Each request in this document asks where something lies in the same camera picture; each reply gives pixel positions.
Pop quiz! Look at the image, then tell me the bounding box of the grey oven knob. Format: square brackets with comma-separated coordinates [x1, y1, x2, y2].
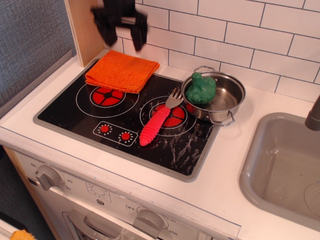
[132, 209, 165, 239]
[35, 165, 61, 191]

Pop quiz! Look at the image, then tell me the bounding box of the stainless steel pot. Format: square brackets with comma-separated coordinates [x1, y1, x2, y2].
[181, 65, 246, 127]

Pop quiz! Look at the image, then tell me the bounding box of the grey faucet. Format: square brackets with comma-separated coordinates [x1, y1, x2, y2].
[304, 95, 320, 131]

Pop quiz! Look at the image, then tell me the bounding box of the green toy broccoli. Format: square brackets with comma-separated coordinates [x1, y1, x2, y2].
[185, 72, 217, 105]

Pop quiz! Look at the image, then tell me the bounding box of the fork with red handle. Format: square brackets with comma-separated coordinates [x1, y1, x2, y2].
[139, 88, 184, 147]

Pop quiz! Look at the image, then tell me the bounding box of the grey oven door handle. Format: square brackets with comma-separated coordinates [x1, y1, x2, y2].
[68, 210, 142, 240]

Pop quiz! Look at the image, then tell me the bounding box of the grey right oven knob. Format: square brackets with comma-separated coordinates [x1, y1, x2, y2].
[132, 209, 165, 239]

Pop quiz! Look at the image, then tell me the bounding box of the grey left oven knob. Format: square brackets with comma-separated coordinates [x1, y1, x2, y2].
[35, 165, 61, 191]

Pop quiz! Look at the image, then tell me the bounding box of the wooden side panel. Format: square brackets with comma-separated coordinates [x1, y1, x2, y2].
[64, 0, 105, 67]

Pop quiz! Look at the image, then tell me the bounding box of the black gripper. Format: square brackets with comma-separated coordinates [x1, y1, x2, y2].
[91, 0, 149, 51]

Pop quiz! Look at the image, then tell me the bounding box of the orange red knitted towel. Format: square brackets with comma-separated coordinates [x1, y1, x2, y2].
[85, 50, 160, 94]

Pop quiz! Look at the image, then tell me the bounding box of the yellow orange cloth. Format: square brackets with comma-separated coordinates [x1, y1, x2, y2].
[9, 229, 36, 240]

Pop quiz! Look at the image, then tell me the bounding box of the grey plastic sink basin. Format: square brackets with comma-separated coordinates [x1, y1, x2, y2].
[239, 112, 320, 231]

